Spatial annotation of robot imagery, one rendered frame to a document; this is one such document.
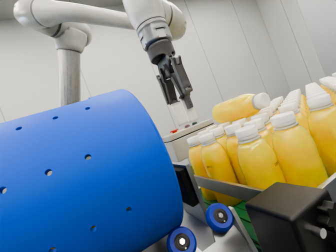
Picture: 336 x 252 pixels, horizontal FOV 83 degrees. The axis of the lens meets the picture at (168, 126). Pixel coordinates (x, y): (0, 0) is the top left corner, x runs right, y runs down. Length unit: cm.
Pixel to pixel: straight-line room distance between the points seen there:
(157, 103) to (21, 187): 316
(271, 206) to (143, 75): 327
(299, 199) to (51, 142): 30
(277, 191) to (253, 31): 490
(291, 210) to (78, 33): 103
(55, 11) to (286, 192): 85
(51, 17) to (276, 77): 468
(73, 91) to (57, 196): 84
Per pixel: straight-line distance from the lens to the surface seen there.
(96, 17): 82
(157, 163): 25
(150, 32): 56
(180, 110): 57
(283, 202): 28
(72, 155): 25
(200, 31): 429
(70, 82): 105
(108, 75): 336
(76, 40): 107
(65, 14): 86
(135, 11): 59
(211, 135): 48
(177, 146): 68
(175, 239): 33
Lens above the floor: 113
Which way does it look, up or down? level
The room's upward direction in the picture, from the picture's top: 21 degrees counter-clockwise
